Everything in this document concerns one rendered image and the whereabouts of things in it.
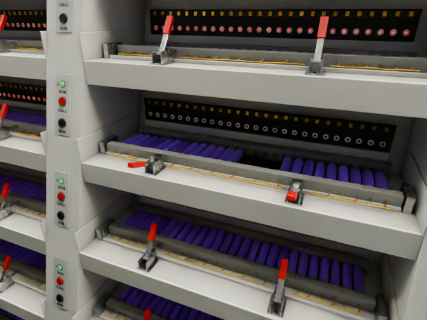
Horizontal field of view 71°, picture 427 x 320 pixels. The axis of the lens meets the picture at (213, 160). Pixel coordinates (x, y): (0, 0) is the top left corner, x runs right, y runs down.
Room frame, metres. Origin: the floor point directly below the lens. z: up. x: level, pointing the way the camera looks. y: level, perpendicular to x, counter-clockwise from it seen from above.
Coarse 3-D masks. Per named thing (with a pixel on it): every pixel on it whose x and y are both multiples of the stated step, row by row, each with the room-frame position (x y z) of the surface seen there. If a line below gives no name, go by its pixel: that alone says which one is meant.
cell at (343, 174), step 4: (340, 168) 0.55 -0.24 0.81; (344, 168) 0.55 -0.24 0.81; (340, 172) 0.54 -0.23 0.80; (344, 172) 0.53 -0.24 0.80; (340, 176) 0.52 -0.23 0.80; (344, 176) 0.52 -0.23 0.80; (348, 176) 0.53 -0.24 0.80; (340, 180) 0.51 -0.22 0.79; (344, 180) 0.50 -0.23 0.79; (348, 180) 0.52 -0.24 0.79
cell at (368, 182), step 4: (364, 172) 0.54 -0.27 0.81; (368, 172) 0.53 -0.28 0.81; (364, 176) 0.53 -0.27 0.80; (368, 176) 0.52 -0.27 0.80; (372, 176) 0.53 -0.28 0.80; (364, 180) 0.51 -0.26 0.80; (368, 180) 0.50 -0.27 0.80; (372, 180) 0.51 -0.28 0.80; (364, 184) 0.50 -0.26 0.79; (368, 184) 0.49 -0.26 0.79; (372, 184) 0.49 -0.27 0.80
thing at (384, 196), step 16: (112, 144) 0.63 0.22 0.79; (128, 144) 0.63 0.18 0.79; (144, 160) 0.59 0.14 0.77; (176, 160) 0.58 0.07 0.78; (192, 160) 0.57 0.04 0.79; (208, 160) 0.56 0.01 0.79; (240, 176) 0.54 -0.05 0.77; (256, 176) 0.53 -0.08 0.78; (272, 176) 0.52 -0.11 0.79; (288, 176) 0.51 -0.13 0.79; (304, 176) 0.51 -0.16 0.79; (336, 192) 0.48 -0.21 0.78; (352, 192) 0.47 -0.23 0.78; (368, 192) 0.46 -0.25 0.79; (384, 192) 0.46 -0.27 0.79; (400, 192) 0.46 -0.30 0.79; (384, 208) 0.44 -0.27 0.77
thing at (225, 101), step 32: (0, 0) 0.96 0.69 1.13; (32, 0) 0.92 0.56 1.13; (160, 0) 0.78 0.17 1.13; (192, 0) 0.75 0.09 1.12; (224, 0) 0.72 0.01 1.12; (256, 0) 0.70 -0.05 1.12; (288, 0) 0.67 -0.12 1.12; (320, 0) 0.65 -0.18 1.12; (352, 0) 0.63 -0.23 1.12; (384, 0) 0.61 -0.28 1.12; (416, 0) 0.59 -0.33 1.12; (416, 32) 0.59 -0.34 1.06; (160, 96) 0.77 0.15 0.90; (192, 96) 0.74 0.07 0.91
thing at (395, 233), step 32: (128, 128) 0.74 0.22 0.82; (192, 128) 0.71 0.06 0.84; (96, 160) 0.61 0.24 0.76; (128, 160) 0.61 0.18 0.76; (384, 160) 0.57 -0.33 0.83; (160, 192) 0.54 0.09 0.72; (192, 192) 0.52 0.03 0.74; (224, 192) 0.49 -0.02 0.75; (256, 192) 0.50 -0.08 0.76; (416, 192) 0.46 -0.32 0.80; (288, 224) 0.46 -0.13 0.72; (320, 224) 0.44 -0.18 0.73; (352, 224) 0.43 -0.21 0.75; (384, 224) 0.42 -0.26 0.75; (416, 224) 0.42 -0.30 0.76; (416, 256) 0.40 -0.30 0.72
